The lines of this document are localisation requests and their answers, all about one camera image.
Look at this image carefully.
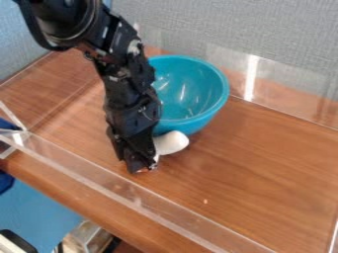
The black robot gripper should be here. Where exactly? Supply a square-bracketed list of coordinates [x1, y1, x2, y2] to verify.
[103, 94, 161, 174]

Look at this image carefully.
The brown white toy mushroom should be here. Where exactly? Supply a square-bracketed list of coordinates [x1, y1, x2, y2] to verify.
[140, 130, 188, 165]

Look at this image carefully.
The blue ceramic bowl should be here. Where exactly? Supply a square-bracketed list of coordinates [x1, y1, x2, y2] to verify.
[149, 55, 230, 135]

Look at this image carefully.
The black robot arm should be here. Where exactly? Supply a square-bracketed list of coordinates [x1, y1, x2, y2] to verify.
[12, 0, 161, 173]

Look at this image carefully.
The clear acrylic front barrier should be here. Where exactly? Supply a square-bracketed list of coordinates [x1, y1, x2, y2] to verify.
[2, 131, 275, 253]

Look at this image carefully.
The clear acrylic barrier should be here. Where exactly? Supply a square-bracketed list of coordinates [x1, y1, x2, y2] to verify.
[2, 131, 275, 253]
[201, 43, 338, 130]

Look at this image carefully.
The blue cloth at left edge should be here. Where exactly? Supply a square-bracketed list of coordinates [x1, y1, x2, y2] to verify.
[0, 118, 22, 196]

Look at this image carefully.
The black white object bottom left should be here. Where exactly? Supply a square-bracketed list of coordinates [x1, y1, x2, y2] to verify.
[0, 229, 38, 253]

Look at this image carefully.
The clear acrylic back barrier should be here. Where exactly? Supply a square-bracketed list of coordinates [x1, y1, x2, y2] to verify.
[201, 43, 338, 130]

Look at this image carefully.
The clear acrylic left bracket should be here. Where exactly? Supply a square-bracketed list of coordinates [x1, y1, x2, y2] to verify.
[0, 101, 26, 159]

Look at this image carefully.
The grey metal frame below table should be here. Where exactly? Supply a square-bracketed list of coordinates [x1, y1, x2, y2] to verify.
[53, 220, 112, 253]

